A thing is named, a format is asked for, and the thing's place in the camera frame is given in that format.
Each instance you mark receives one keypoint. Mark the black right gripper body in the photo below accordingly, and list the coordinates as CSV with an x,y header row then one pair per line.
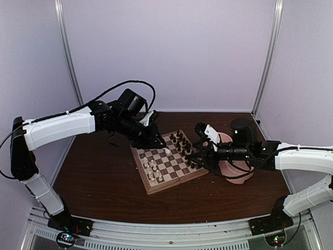
x,y
238,152

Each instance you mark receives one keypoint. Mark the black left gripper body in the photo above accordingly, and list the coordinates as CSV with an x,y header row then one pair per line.
x,y
140,136

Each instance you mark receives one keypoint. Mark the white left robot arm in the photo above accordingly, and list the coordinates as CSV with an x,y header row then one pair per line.
x,y
29,136

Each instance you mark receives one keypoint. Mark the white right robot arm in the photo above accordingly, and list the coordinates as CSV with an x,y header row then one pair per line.
x,y
301,158

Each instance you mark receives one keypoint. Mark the dark chess pieces row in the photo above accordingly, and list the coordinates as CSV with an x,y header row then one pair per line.
x,y
180,147

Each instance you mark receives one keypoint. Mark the wooden chess board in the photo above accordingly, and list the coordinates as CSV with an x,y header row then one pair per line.
x,y
173,174

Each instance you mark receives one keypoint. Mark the right circuit board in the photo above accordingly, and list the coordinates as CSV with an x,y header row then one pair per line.
x,y
275,240

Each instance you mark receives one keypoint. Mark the circuit board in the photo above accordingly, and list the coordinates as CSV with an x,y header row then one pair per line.
x,y
275,240
66,240

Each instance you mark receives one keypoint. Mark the left circuit board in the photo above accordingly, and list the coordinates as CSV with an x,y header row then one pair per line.
x,y
66,240

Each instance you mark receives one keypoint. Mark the pink double pet bowl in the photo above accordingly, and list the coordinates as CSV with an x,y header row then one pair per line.
x,y
229,170

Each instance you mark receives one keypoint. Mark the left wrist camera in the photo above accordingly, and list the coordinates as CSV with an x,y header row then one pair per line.
x,y
149,117

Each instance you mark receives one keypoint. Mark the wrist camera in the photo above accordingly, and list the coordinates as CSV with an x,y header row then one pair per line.
x,y
149,117
209,133

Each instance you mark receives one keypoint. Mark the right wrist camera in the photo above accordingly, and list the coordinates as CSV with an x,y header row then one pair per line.
x,y
209,133

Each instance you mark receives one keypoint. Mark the left aluminium frame post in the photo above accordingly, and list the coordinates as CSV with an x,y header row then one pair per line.
x,y
67,51

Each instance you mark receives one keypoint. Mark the aluminium frame post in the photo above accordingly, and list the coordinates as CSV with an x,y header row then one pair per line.
x,y
67,51
275,30

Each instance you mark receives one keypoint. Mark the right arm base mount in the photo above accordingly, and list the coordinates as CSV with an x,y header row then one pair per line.
x,y
270,223

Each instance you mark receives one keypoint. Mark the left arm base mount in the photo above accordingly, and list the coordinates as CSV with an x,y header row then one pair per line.
x,y
73,225

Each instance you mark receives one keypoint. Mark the right aluminium frame post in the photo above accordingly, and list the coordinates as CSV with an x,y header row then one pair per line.
x,y
275,30

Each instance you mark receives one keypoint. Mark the aluminium front rail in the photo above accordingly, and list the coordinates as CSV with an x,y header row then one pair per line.
x,y
233,234

